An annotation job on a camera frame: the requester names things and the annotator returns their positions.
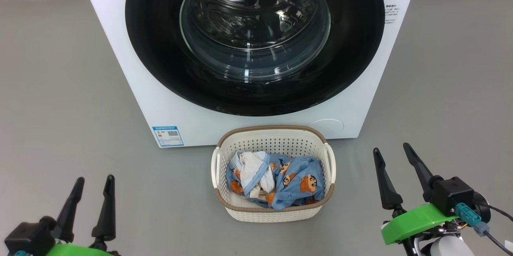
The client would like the thin black cable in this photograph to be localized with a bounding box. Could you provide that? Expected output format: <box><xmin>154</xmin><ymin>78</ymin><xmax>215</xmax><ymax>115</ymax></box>
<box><xmin>475</xmin><ymin>203</ymin><xmax>513</xmax><ymax>222</ymax></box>

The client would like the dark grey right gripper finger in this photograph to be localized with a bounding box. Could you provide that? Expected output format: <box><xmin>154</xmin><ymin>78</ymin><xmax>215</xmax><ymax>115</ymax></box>
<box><xmin>403</xmin><ymin>143</ymin><xmax>443</xmax><ymax>202</ymax></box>
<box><xmin>373</xmin><ymin>147</ymin><xmax>404</xmax><ymax>211</ymax></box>

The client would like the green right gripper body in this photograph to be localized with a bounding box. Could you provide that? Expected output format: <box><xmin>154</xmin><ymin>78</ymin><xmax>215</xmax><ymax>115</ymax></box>
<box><xmin>381</xmin><ymin>203</ymin><xmax>459</xmax><ymax>256</ymax></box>

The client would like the cream perforated laundry basket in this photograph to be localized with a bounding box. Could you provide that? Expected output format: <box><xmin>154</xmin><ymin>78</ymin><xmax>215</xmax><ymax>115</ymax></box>
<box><xmin>211</xmin><ymin>125</ymin><xmax>336</xmax><ymax>223</ymax></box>

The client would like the blue energy label sticker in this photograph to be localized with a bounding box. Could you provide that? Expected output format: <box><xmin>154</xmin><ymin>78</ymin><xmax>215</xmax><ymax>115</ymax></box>
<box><xmin>152</xmin><ymin>126</ymin><xmax>184</xmax><ymax>147</ymax></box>

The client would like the round black glass washer door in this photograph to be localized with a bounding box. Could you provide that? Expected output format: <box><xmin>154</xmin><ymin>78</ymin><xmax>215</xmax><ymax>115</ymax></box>
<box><xmin>125</xmin><ymin>0</ymin><xmax>385</xmax><ymax>117</ymax></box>

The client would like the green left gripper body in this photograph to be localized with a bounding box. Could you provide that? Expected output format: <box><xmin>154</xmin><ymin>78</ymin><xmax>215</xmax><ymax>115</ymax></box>
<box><xmin>44</xmin><ymin>242</ymin><xmax>117</xmax><ymax>256</ymax></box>

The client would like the white garment with blue trim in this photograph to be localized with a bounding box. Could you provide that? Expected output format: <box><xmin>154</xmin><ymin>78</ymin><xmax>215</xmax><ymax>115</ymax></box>
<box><xmin>226</xmin><ymin>151</ymin><xmax>278</xmax><ymax>201</ymax></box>

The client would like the white front-load washing machine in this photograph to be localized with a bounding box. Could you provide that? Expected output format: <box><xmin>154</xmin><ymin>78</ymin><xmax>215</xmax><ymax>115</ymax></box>
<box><xmin>76</xmin><ymin>0</ymin><xmax>422</xmax><ymax>148</ymax></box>

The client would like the blue cartoon print garment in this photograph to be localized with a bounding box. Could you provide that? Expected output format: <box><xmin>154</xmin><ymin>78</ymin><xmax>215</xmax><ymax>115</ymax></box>
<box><xmin>268</xmin><ymin>153</ymin><xmax>325</xmax><ymax>211</ymax></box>

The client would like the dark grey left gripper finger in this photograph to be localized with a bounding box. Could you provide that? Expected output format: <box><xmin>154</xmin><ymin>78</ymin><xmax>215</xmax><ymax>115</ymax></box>
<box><xmin>51</xmin><ymin>177</ymin><xmax>85</xmax><ymax>244</ymax></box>
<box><xmin>91</xmin><ymin>174</ymin><xmax>117</xmax><ymax>242</ymax></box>

